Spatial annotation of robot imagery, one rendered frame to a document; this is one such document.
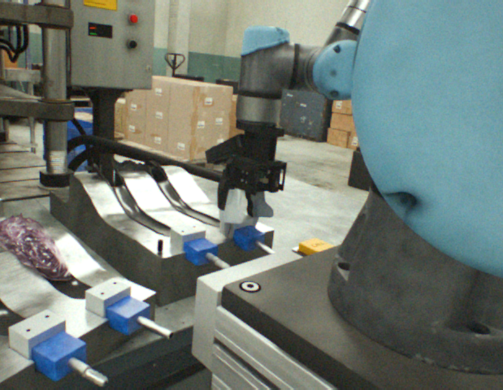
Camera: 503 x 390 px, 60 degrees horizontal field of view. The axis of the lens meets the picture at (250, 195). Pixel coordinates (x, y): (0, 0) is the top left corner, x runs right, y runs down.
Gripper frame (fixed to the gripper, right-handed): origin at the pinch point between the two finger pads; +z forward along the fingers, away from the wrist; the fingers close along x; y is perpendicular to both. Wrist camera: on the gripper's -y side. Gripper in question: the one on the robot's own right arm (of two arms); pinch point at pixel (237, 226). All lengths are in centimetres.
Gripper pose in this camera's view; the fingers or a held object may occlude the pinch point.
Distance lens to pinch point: 82.2
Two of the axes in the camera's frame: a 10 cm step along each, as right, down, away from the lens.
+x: 7.3, -1.2, 6.7
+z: -1.1, 9.5, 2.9
